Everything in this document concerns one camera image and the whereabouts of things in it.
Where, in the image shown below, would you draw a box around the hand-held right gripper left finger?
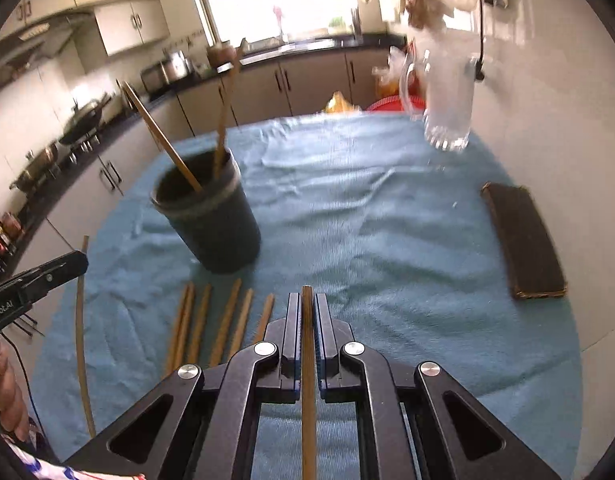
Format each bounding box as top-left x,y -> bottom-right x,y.
62,292 -> 302,480

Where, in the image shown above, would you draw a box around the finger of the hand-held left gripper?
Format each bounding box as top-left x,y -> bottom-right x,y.
8,250 -> 90,307

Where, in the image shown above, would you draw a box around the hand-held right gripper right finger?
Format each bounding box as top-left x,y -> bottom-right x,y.
313,292 -> 563,480

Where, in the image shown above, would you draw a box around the group of wooden chopsticks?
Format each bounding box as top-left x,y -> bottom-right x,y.
164,278 -> 276,378

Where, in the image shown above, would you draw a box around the thin bamboo stick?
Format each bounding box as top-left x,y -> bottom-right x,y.
75,235 -> 97,437

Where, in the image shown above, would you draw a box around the long wooden chopstick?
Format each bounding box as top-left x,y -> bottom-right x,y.
301,285 -> 319,480
212,52 -> 242,180
118,80 -> 204,194

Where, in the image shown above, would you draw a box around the dark round utensil holder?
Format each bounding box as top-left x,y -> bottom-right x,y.
150,146 -> 262,275

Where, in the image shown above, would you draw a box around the person's left hand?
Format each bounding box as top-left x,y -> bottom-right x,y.
0,341 -> 32,434

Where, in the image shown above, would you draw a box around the sauce bottles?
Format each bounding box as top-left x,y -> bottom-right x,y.
0,209 -> 26,262

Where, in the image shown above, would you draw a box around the blue tablecloth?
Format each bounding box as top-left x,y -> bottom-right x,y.
30,110 -> 583,480

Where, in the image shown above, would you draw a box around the steel pot with lid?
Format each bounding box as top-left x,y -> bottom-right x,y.
10,142 -> 61,193

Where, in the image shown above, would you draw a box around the black wok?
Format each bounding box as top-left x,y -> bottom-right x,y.
58,97 -> 114,146

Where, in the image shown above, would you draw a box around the patterned clothing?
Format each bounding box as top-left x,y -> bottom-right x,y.
2,435 -> 146,480

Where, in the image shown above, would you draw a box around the phone in brown case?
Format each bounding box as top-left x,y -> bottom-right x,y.
480,181 -> 569,302

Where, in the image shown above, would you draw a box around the range hood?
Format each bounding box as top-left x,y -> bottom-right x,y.
0,14 -> 94,87

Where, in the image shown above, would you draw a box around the yellow plastic bag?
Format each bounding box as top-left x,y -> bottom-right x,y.
321,90 -> 363,114

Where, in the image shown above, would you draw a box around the silver rice cooker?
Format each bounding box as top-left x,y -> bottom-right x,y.
140,50 -> 194,94

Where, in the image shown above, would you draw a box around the red plastic basin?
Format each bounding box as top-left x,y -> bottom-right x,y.
365,94 -> 428,114

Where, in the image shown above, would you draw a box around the cream lower kitchen cabinets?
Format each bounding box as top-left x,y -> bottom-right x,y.
45,42 -> 405,261

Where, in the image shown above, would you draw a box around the cream kitchen cabinets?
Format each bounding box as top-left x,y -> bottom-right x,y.
0,0 -> 171,57
45,42 -> 405,261

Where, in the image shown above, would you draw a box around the clear glass mug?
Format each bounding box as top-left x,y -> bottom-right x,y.
397,49 -> 479,154

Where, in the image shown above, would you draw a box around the brown cooking pot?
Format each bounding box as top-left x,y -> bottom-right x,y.
206,41 -> 238,69

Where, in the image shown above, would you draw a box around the cream upper kitchen cabinets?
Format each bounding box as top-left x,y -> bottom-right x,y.
0,0 -> 171,57

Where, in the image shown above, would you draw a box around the black power cable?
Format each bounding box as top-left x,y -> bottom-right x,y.
469,0 -> 487,82

